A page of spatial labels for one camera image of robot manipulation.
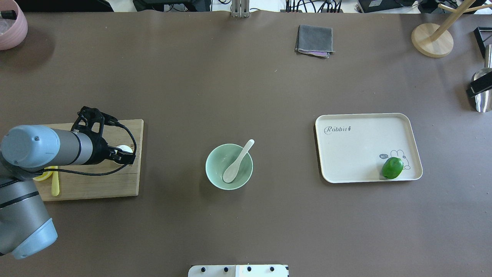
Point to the cream rabbit tray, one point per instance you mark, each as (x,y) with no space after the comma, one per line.
(354,147)

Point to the metal scoop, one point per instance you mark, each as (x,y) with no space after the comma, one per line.
(481,84)

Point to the lemon slice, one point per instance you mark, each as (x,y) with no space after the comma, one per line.
(43,176)

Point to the white ceramic spoon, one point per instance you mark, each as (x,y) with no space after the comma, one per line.
(233,169)

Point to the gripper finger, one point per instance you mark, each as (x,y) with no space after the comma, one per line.
(112,149)
(123,158)

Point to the green lime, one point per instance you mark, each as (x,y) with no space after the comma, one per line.
(392,168)

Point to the wooden mug tree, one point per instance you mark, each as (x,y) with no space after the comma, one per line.
(435,40)

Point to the yellow plastic knife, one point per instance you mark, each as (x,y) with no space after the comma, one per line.
(55,184)

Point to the aluminium frame post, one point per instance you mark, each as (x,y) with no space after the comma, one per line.
(240,8)

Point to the bamboo cutting board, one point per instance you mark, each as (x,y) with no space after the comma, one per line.
(119,184)

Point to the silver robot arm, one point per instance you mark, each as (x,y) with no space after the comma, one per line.
(27,151)

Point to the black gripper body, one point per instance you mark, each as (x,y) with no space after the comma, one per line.
(100,151)

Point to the pink bowl with ice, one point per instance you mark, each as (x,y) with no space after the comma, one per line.
(13,32)

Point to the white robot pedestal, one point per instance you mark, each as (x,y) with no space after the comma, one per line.
(247,270)

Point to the grey folded cloth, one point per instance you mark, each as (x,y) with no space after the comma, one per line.
(315,41)

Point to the mint green bowl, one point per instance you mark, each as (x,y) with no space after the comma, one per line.
(219,160)

